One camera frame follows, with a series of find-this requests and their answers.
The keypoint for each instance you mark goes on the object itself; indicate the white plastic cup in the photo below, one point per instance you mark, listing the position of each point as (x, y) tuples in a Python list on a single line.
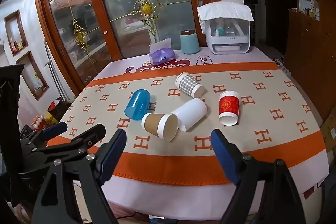
[(190, 113)]

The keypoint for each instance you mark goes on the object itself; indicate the teal canister with brown lid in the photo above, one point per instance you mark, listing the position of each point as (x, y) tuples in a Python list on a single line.
[(189, 42)]

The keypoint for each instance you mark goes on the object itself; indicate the white sterilizer box appliance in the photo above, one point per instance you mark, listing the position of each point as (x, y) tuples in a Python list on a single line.
[(227, 36)]

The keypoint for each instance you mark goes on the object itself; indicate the red yellow items on floor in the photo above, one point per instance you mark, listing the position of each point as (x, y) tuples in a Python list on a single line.
[(54, 114)]

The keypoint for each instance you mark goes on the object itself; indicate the blue translucent plastic cup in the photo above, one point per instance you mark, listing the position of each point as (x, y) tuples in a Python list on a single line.
[(138, 104)]

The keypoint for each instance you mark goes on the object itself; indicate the orange beige H-pattern blanket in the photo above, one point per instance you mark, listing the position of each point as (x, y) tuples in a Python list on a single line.
[(274, 122)]

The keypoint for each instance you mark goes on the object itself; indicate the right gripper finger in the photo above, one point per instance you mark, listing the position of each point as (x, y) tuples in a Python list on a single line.
[(53, 129), (84, 138)]

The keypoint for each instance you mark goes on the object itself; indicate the white cloth on appliance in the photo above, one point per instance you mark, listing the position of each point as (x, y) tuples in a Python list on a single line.
[(229, 10)]

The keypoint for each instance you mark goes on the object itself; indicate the grey checked paper cup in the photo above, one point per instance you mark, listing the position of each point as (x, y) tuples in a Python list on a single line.
[(188, 85)]

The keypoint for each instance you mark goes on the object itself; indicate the upper wall niche frame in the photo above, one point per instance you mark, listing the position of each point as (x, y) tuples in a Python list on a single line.
[(15, 33)]

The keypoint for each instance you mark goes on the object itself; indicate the red paper cup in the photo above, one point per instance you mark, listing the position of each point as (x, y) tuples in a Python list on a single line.
[(229, 108)]

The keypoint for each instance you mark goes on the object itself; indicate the purple tissue pack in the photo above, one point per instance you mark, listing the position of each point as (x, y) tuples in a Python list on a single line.
[(161, 52)]

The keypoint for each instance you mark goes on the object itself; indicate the wooden glass sliding door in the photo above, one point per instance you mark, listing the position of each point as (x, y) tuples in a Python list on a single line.
[(84, 36)]

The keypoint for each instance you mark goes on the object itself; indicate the brown paper cup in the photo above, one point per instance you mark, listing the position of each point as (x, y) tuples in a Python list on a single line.
[(163, 126)]

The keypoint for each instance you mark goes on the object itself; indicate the wall niche frame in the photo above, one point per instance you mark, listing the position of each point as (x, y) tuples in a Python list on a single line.
[(15, 33), (32, 75)]

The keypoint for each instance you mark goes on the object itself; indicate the lower wall niche frame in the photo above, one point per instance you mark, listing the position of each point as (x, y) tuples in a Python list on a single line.
[(32, 75)]

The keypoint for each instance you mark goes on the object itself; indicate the white printed tablecloth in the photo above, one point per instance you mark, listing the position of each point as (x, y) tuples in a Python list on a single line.
[(206, 202)]

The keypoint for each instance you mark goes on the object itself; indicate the dark wooden shelf cabinet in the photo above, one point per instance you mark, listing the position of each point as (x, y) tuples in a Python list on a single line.
[(310, 53)]

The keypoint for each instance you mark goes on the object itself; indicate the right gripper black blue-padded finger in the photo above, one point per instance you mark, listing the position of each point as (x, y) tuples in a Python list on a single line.
[(280, 201), (56, 201)]

